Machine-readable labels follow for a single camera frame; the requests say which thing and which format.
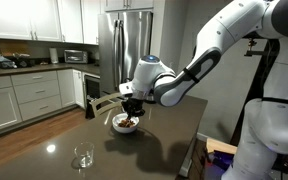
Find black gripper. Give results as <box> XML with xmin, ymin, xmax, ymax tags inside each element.
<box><xmin>121</xmin><ymin>96</ymin><xmax>146</xmax><ymax>122</ymax></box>

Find mixed nuts and dried fruit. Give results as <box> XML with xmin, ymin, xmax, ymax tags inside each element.
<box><xmin>118</xmin><ymin>118</ymin><xmax>136</xmax><ymax>129</ymax></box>

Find white ceramic bowl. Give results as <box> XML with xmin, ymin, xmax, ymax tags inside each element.
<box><xmin>112</xmin><ymin>112</ymin><xmax>140</xmax><ymax>134</ymax></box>

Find wooden chair back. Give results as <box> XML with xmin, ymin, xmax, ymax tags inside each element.
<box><xmin>89</xmin><ymin>91</ymin><xmax>129</xmax><ymax>118</ymax></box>

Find black under-counter oven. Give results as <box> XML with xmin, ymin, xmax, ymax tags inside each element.
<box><xmin>83</xmin><ymin>73</ymin><xmax>101</xmax><ymax>119</ymax></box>

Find clear drinking glass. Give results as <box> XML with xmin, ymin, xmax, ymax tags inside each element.
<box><xmin>73</xmin><ymin>142</ymin><xmax>95</xmax><ymax>169</ymax></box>

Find stainless steel refrigerator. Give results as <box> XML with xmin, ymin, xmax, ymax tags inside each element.
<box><xmin>97</xmin><ymin>10</ymin><xmax>154</xmax><ymax>98</ymax></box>

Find silver toaster oven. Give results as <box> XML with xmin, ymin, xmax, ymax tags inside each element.
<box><xmin>63</xmin><ymin>49</ymin><xmax>89</xmax><ymax>65</ymax></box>

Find wooden box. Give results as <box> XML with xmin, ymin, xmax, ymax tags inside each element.
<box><xmin>205</xmin><ymin>138</ymin><xmax>239</xmax><ymax>157</ymax></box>

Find white paper towel roll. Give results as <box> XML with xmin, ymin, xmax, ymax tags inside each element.
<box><xmin>48</xmin><ymin>47</ymin><xmax>60</xmax><ymax>65</ymax></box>

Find white lower kitchen cabinets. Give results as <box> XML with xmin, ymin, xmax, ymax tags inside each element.
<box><xmin>0</xmin><ymin>69</ymin><xmax>86</xmax><ymax>136</ymax></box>

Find white kitchen cabinets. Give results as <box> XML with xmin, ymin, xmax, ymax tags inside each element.
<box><xmin>0</xmin><ymin>0</ymin><xmax>100</xmax><ymax>46</ymax></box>
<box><xmin>0</xmin><ymin>69</ymin><xmax>86</xmax><ymax>136</ymax></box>

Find white cabinet over refrigerator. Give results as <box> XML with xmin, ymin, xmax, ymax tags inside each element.
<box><xmin>104</xmin><ymin>0</ymin><xmax>154</xmax><ymax>12</ymax></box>

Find white upper kitchen cabinets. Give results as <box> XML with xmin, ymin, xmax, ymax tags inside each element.
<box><xmin>0</xmin><ymin>0</ymin><xmax>100</xmax><ymax>46</ymax></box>

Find dish rack with dishes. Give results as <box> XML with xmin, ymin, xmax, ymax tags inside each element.
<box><xmin>0</xmin><ymin>48</ymin><xmax>32</xmax><ymax>70</ymax></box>

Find wooden cutting board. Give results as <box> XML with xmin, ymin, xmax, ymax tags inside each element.
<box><xmin>0</xmin><ymin>40</ymin><xmax>29</xmax><ymax>57</ymax></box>

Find black camera stand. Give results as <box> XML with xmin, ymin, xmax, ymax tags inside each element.
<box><xmin>243</xmin><ymin>37</ymin><xmax>280</xmax><ymax>101</ymax></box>

